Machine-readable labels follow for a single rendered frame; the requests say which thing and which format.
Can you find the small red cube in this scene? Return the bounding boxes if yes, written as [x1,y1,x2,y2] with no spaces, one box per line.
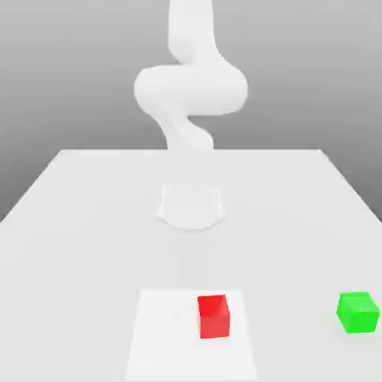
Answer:
[196,294,231,340]

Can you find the small green cube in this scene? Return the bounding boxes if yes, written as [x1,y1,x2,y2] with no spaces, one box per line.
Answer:
[336,291,381,334]

